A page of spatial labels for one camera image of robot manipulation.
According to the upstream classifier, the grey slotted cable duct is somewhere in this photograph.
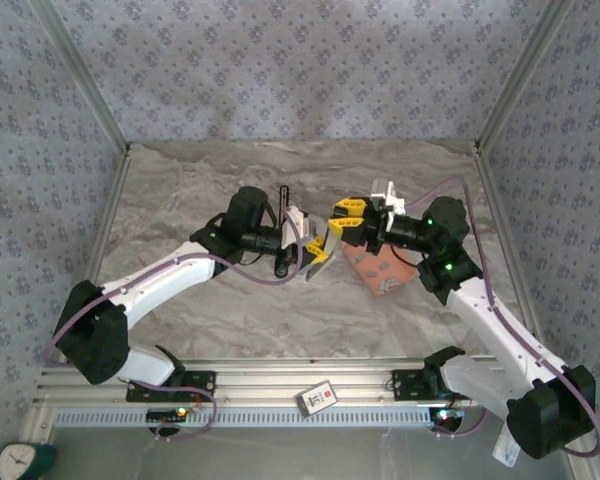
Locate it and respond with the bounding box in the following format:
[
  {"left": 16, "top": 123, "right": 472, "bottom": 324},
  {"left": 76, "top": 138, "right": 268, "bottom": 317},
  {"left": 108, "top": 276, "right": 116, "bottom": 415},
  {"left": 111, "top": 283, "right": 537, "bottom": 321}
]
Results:
[{"left": 52, "top": 405, "right": 431, "bottom": 429}]

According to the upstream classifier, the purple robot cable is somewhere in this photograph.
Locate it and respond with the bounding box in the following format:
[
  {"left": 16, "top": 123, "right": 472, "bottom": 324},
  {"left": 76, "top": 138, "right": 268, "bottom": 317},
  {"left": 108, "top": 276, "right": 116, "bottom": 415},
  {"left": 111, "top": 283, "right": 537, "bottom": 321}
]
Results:
[
  {"left": 404, "top": 178, "right": 600, "bottom": 459},
  {"left": 44, "top": 219, "right": 304, "bottom": 444}
]

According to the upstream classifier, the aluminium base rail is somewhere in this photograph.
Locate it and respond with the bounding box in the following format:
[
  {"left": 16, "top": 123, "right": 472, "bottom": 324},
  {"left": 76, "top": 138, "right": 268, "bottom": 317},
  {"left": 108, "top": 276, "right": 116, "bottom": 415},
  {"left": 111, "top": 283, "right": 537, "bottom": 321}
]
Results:
[{"left": 32, "top": 357, "right": 579, "bottom": 406}]

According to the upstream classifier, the clear plastic packet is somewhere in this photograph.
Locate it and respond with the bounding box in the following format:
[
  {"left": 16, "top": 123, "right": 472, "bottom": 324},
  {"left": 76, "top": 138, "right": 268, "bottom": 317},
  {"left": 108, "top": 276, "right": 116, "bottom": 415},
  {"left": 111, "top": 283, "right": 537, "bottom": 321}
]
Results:
[{"left": 492, "top": 424, "right": 521, "bottom": 469}]

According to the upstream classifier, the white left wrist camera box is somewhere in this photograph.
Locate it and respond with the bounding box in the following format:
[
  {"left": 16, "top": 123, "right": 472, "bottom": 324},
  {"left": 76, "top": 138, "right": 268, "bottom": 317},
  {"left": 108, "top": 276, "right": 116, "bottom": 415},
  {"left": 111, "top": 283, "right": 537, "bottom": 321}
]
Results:
[{"left": 281, "top": 204, "right": 312, "bottom": 250}]

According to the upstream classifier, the white clock green base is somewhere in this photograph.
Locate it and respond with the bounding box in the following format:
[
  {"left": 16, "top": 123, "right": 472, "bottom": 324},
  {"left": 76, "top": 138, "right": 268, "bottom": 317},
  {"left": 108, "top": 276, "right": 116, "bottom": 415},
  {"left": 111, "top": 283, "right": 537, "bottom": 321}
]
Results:
[{"left": 0, "top": 442, "right": 59, "bottom": 480}]

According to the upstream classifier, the aluminium table side rail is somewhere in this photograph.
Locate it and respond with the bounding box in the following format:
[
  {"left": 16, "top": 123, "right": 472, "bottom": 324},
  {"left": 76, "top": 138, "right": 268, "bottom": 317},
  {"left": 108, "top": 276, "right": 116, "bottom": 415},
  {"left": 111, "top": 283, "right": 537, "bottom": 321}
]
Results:
[
  {"left": 472, "top": 142, "right": 552, "bottom": 365},
  {"left": 49, "top": 147, "right": 132, "bottom": 369}
]

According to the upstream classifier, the small lit circuit board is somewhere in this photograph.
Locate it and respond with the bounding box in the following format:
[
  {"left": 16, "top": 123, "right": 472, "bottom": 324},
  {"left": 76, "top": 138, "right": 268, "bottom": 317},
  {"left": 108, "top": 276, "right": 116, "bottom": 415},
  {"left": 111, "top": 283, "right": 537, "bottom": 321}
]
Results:
[
  {"left": 429, "top": 407, "right": 466, "bottom": 426},
  {"left": 146, "top": 407, "right": 189, "bottom": 422}
]

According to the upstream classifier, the aluminium frame post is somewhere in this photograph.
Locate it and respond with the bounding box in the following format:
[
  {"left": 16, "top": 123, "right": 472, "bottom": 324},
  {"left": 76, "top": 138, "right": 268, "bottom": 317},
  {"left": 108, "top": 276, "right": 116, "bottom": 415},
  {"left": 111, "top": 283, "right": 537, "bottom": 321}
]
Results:
[
  {"left": 29, "top": 0, "right": 132, "bottom": 154},
  {"left": 473, "top": 0, "right": 577, "bottom": 154}
]

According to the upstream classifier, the white card with red mark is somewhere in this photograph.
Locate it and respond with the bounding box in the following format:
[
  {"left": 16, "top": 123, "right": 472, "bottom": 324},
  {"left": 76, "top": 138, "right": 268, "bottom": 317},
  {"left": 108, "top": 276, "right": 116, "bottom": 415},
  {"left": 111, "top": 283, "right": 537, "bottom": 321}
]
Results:
[{"left": 293, "top": 380, "right": 339, "bottom": 416}]

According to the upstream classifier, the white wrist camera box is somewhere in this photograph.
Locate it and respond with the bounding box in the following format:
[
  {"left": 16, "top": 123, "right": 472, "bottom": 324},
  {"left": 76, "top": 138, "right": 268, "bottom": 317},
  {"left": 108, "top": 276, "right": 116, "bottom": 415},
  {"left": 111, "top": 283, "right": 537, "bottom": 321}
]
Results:
[
  {"left": 281, "top": 204, "right": 312, "bottom": 250},
  {"left": 369, "top": 178, "right": 407, "bottom": 221}
]

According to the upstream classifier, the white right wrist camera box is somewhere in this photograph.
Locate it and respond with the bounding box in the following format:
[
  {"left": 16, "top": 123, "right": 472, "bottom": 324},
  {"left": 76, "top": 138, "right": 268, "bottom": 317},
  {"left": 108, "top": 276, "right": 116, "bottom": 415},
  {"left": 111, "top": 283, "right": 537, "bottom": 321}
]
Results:
[{"left": 369, "top": 178, "right": 407, "bottom": 221}]

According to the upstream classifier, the black stapler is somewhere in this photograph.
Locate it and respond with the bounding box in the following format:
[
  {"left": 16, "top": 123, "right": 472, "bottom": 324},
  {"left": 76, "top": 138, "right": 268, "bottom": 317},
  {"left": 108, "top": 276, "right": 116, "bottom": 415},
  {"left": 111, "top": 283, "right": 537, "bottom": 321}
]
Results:
[{"left": 273, "top": 184, "right": 301, "bottom": 280}]

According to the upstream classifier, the orange plastic tray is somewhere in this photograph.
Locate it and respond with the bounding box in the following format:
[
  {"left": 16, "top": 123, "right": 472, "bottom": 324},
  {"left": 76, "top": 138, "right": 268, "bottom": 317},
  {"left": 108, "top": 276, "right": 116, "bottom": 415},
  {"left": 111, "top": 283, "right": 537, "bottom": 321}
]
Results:
[{"left": 340, "top": 241, "right": 417, "bottom": 300}]

